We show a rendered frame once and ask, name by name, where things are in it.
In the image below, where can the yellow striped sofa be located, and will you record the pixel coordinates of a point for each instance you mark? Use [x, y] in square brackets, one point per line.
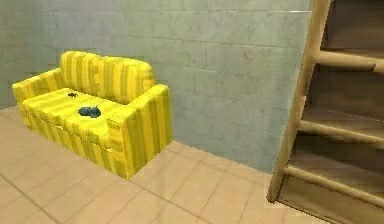
[133, 130]

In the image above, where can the dark blue lumpy object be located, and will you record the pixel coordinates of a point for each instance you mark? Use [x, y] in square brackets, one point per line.
[89, 111]

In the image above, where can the small black object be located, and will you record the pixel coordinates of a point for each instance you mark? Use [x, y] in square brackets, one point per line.
[72, 95]

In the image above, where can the tan wooden shelf unit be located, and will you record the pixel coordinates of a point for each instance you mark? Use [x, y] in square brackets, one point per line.
[333, 133]

